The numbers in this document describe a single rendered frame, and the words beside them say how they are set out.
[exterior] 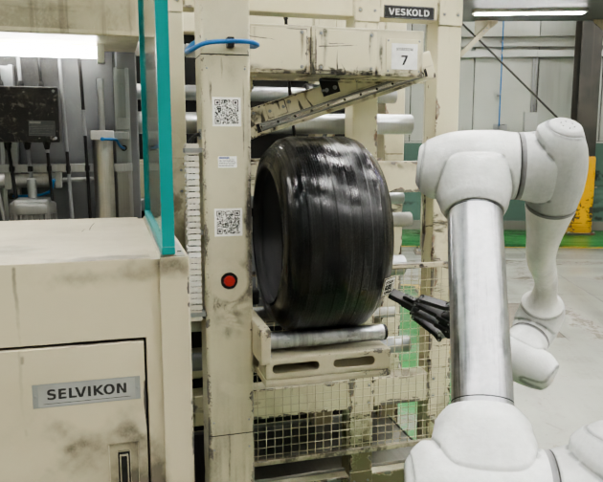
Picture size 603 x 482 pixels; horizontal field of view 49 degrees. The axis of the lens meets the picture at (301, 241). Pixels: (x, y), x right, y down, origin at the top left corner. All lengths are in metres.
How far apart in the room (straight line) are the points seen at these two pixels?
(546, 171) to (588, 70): 9.86
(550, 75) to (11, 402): 10.97
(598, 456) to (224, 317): 1.08
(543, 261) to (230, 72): 0.90
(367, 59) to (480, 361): 1.27
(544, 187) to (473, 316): 0.32
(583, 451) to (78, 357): 0.74
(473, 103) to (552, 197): 9.97
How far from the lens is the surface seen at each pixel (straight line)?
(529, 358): 1.71
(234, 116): 1.79
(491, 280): 1.20
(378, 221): 1.71
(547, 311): 1.78
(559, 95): 11.63
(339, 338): 1.86
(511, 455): 1.07
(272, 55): 2.09
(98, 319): 1.01
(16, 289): 1.01
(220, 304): 1.83
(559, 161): 1.33
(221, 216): 1.79
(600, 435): 1.10
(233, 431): 1.96
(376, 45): 2.20
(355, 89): 2.31
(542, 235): 1.45
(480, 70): 11.35
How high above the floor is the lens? 1.44
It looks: 9 degrees down
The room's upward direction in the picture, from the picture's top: straight up
